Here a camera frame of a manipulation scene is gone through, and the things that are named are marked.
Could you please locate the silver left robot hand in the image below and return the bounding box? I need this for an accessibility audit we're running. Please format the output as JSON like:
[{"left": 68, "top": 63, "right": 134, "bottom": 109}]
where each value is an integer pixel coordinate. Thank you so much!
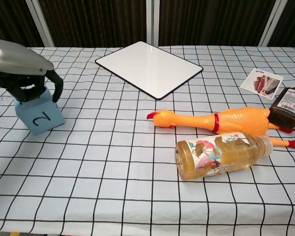
[{"left": 0, "top": 36, "right": 64, "bottom": 103}]

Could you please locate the light blue cube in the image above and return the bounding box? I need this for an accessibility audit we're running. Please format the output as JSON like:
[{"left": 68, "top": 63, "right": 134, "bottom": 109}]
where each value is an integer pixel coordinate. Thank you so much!
[{"left": 14, "top": 85, "right": 65, "bottom": 135}]

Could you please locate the white black grid tablecloth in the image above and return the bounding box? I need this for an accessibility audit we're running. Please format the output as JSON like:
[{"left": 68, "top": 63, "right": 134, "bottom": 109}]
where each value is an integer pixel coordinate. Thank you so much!
[{"left": 0, "top": 45, "right": 295, "bottom": 236}]

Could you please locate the dark corrugated divider panel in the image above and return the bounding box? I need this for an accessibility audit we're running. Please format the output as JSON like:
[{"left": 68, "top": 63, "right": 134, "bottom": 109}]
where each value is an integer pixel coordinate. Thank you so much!
[
  {"left": 158, "top": 0, "right": 276, "bottom": 47},
  {"left": 39, "top": 0, "right": 148, "bottom": 48},
  {"left": 0, "top": 0, "right": 44, "bottom": 48},
  {"left": 269, "top": 0, "right": 295, "bottom": 47}
]

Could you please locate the white board with black rim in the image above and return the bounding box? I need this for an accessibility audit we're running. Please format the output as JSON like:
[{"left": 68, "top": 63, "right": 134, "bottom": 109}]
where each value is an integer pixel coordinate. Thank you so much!
[{"left": 94, "top": 41, "right": 204, "bottom": 100}]

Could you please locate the clear tea bottle with label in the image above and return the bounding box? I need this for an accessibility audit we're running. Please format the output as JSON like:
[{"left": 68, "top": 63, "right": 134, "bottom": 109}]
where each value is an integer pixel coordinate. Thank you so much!
[{"left": 174, "top": 132, "right": 275, "bottom": 181}]

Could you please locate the orange rubber chicken toy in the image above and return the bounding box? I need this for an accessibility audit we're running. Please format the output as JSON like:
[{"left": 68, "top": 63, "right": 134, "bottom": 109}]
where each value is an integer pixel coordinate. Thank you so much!
[{"left": 147, "top": 106, "right": 295, "bottom": 149}]

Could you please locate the printed picture card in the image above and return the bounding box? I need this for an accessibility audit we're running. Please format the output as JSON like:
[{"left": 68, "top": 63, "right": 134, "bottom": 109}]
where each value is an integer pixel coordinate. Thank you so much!
[{"left": 240, "top": 68, "right": 285, "bottom": 99}]

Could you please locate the brown medicine bottle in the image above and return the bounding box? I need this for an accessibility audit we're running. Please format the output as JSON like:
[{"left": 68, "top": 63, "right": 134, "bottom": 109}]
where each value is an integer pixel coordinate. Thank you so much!
[{"left": 269, "top": 85, "right": 295, "bottom": 128}]

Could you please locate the grey metal divider post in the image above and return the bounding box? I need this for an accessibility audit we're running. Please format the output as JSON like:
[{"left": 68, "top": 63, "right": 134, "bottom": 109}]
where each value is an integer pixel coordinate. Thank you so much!
[
  {"left": 27, "top": 0, "right": 56, "bottom": 47},
  {"left": 258, "top": 0, "right": 287, "bottom": 47},
  {"left": 146, "top": 0, "right": 160, "bottom": 47}
]

